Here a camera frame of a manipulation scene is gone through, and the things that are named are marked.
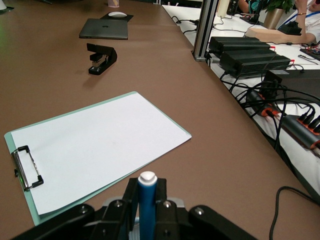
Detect blue marker white cap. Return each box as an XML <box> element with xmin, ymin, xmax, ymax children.
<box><xmin>136</xmin><ymin>170</ymin><xmax>158</xmax><ymax>240</ymax></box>

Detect potted plant gold pot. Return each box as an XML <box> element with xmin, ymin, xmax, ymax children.
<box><xmin>259</xmin><ymin>0</ymin><xmax>297</xmax><ymax>30</ymax></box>

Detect white computer mouse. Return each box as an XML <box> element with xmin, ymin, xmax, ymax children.
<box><xmin>107</xmin><ymin>11</ymin><xmax>128</xmax><ymax>19</ymax></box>

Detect black mouse pad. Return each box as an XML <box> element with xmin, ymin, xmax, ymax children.
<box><xmin>99</xmin><ymin>12</ymin><xmax>135</xmax><ymax>23</ymax></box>

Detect mint green clipboard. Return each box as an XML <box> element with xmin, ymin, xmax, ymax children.
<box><xmin>4</xmin><ymin>91</ymin><xmax>193</xmax><ymax>227</ymax></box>

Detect white paper sheet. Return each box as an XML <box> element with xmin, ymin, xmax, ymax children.
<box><xmin>10</xmin><ymin>93</ymin><xmax>191</xmax><ymax>216</ymax></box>

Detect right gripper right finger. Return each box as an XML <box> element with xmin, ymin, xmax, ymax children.
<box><xmin>153</xmin><ymin>177</ymin><xmax>259</xmax><ymax>240</ymax></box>

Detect dark hub orange ports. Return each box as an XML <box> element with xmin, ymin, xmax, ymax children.
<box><xmin>246</xmin><ymin>89</ymin><xmax>282</xmax><ymax>118</ymax></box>

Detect black electronic device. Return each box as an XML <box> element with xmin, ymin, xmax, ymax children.
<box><xmin>277</xmin><ymin>21</ymin><xmax>303</xmax><ymax>36</ymax></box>

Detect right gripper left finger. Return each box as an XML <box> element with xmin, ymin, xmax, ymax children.
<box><xmin>12</xmin><ymin>177</ymin><xmax>140</xmax><ymax>240</ymax></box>

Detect black power supply brick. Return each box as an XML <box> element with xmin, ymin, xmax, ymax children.
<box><xmin>208</xmin><ymin>36</ymin><xmax>271</xmax><ymax>55</ymax></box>
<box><xmin>219</xmin><ymin>48</ymin><xmax>292</xmax><ymax>79</ymax></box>

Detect cream cylinder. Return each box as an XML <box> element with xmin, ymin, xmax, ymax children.
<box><xmin>216</xmin><ymin>0</ymin><xmax>230</xmax><ymax>18</ymax></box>

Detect grey laptop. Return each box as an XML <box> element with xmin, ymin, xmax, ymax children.
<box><xmin>78</xmin><ymin>17</ymin><xmax>129</xmax><ymax>40</ymax></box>

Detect person in white shirt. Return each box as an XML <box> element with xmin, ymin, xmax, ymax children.
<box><xmin>294</xmin><ymin>0</ymin><xmax>320</xmax><ymax>45</ymax></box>

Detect aluminium profile post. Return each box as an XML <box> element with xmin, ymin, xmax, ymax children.
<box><xmin>192</xmin><ymin>0</ymin><xmax>221</xmax><ymax>62</ymax></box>

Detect thin black looped cable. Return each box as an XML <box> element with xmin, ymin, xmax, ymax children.
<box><xmin>269</xmin><ymin>186</ymin><xmax>320</xmax><ymax>240</ymax></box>

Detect grey hub orange ports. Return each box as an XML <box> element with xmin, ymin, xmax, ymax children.
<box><xmin>281</xmin><ymin>114</ymin><xmax>320</xmax><ymax>151</ymax></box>

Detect tangled black cables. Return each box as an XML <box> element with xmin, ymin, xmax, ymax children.
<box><xmin>219</xmin><ymin>69</ymin><xmax>320</xmax><ymax>161</ymax></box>

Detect black metal clipboard clip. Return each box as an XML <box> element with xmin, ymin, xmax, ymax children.
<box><xmin>11</xmin><ymin>145</ymin><xmax>45</xmax><ymax>192</ymax></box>

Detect black stapler red end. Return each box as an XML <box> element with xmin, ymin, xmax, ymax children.
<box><xmin>86</xmin><ymin>42</ymin><xmax>118</xmax><ymax>76</ymax></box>

